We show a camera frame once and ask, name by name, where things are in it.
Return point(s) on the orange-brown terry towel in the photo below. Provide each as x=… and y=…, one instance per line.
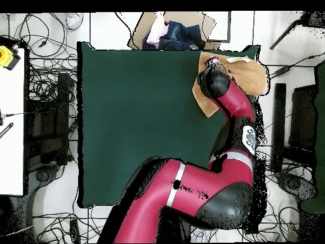
x=251, y=76

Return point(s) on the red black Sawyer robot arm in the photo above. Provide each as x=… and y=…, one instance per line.
x=198, y=183

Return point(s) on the brown cardboard box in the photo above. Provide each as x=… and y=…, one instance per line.
x=210, y=25

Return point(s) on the blue denim garment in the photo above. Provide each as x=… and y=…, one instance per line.
x=182, y=35

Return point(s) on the pink garment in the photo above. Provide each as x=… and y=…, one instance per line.
x=156, y=33

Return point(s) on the black chair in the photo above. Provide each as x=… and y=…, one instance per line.
x=302, y=114

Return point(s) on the dark green table cloth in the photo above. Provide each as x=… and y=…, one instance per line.
x=127, y=127

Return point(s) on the white shoe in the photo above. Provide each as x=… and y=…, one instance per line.
x=74, y=20

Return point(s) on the yellow emergency stop box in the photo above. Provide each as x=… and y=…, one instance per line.
x=6, y=57

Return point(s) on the black power strip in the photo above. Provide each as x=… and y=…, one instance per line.
x=75, y=230

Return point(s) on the white side table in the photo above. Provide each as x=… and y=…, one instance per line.
x=11, y=152

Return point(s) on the black stand frame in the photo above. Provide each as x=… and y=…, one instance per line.
x=54, y=127

